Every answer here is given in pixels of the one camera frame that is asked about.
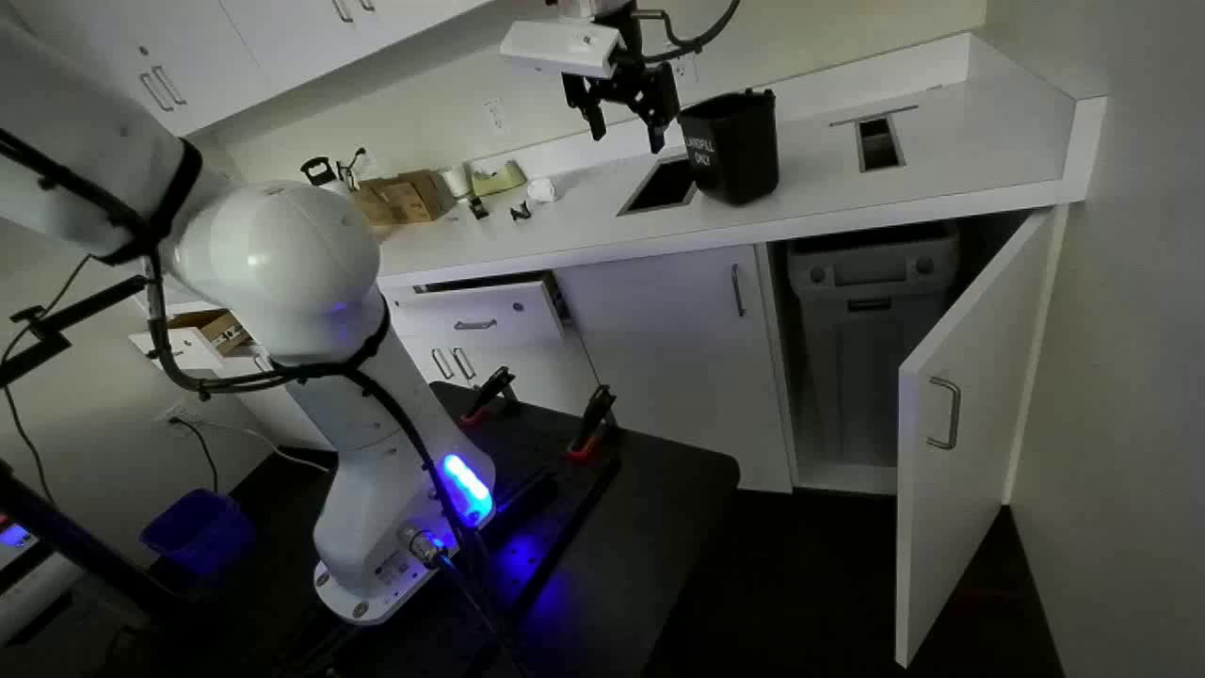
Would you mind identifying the closed white cabinet door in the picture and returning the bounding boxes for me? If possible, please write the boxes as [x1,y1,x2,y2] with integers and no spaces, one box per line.
[559,246,790,493]

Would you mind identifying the red black clamp right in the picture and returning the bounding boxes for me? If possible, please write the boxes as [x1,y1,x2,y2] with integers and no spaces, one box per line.
[568,383,619,462]

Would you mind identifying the white drawer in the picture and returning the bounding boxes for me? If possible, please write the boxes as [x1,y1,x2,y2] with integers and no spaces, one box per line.
[386,280,579,350]
[409,340,596,415]

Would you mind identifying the grey trash bin in cabinet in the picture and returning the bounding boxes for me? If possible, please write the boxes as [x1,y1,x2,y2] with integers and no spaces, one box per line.
[788,227,960,467]

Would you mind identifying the small black clip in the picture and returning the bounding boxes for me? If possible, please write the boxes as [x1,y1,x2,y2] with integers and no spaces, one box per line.
[509,199,532,221]

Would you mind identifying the white upper cabinets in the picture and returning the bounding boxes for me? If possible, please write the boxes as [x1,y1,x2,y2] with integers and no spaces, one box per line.
[4,0,485,134]

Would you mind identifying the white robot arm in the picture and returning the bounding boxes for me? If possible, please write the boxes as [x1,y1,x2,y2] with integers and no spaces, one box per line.
[0,22,496,626]

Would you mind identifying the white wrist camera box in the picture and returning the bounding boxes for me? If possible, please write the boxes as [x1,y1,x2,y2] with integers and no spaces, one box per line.
[501,22,621,80]

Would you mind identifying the cardboard box on counter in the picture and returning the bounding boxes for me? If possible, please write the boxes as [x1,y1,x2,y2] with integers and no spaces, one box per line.
[356,169,458,237]

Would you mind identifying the crumpled white paper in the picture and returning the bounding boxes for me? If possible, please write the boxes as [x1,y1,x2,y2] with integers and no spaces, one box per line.
[524,177,559,207]

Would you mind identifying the black robot table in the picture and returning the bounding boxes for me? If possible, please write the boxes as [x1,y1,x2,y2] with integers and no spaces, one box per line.
[127,408,739,678]

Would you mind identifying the black landfill bin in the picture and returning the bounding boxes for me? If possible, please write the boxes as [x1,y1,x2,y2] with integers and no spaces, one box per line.
[678,90,779,207]

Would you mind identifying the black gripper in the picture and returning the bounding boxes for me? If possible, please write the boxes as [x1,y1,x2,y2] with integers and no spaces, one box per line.
[562,7,678,153]

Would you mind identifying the open white cabinet door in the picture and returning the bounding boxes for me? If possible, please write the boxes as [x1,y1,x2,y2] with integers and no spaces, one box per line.
[894,212,1056,666]

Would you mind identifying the black camera stand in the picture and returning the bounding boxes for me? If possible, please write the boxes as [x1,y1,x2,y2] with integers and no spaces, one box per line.
[0,275,147,386]

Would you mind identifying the red black clamp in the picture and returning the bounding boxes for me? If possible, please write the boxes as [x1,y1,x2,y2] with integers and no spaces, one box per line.
[460,364,515,429]
[568,383,619,462]

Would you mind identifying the red black clamp left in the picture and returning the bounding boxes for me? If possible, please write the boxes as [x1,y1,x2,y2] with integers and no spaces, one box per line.
[460,364,515,429]

